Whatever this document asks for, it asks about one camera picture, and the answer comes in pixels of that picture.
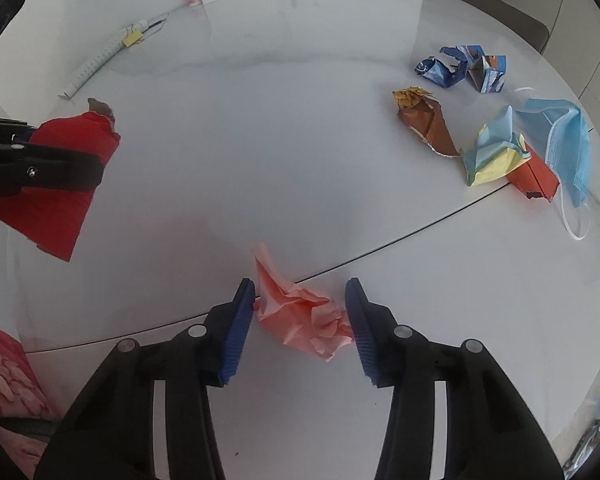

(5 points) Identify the brown orange patterned paper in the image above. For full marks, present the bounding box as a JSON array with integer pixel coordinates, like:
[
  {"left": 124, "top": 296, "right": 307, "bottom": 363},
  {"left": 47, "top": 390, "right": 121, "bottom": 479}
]
[{"left": 391, "top": 86, "right": 462, "bottom": 159}]

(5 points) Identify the red paper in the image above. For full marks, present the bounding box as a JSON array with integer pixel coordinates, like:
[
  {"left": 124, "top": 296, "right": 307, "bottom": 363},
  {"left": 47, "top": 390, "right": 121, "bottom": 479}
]
[{"left": 0, "top": 97, "right": 122, "bottom": 262}]

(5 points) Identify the grey dining chair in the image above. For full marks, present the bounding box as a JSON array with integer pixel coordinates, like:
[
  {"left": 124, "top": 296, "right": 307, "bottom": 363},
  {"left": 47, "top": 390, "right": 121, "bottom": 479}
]
[{"left": 432, "top": 0, "right": 551, "bottom": 53}]

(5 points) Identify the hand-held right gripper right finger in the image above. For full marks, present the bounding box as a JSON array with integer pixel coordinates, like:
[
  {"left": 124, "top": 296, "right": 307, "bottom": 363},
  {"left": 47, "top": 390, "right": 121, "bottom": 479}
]
[{"left": 344, "top": 277, "right": 565, "bottom": 480}]

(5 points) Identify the pink paper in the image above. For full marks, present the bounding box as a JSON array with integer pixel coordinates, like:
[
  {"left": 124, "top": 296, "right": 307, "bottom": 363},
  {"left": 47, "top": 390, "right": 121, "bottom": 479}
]
[{"left": 252, "top": 242, "right": 356, "bottom": 361}]

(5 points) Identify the blue patterned crumpled paper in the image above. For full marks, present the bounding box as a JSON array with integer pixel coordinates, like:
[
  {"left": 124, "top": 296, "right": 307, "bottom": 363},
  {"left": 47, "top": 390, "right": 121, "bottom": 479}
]
[{"left": 414, "top": 46, "right": 468, "bottom": 90}]

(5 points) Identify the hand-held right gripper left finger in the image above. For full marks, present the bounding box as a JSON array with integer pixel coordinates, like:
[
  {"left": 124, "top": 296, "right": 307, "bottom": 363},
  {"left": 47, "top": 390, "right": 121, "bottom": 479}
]
[{"left": 34, "top": 278, "right": 256, "bottom": 480}]

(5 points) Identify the blue patterned folded paper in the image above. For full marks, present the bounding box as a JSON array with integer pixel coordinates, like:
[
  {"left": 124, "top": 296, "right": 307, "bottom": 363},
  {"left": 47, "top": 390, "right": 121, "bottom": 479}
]
[{"left": 464, "top": 46, "right": 508, "bottom": 95}]

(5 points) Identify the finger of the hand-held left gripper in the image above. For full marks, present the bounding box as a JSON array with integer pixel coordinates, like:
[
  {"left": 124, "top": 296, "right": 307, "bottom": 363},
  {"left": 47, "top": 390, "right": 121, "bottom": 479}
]
[
  {"left": 0, "top": 140, "right": 105, "bottom": 198},
  {"left": 0, "top": 116, "right": 31, "bottom": 147}
]

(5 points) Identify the yellow blue crumpled paper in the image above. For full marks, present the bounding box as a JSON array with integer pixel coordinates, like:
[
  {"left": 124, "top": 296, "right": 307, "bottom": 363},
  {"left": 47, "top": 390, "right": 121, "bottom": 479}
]
[{"left": 461, "top": 105, "right": 532, "bottom": 188}]

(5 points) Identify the blue face mask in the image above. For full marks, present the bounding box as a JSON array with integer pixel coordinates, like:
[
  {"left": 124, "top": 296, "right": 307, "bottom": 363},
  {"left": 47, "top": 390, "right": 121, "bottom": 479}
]
[{"left": 512, "top": 87, "right": 595, "bottom": 241}]

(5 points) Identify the red patterned garment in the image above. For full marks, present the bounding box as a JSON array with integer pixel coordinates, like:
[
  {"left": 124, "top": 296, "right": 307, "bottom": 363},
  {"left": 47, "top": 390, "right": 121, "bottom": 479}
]
[{"left": 0, "top": 322, "right": 56, "bottom": 461}]

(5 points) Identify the white paper strip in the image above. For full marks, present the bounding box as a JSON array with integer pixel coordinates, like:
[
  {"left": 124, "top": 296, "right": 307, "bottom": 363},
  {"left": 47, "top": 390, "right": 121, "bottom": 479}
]
[{"left": 57, "top": 17, "right": 148, "bottom": 98}]

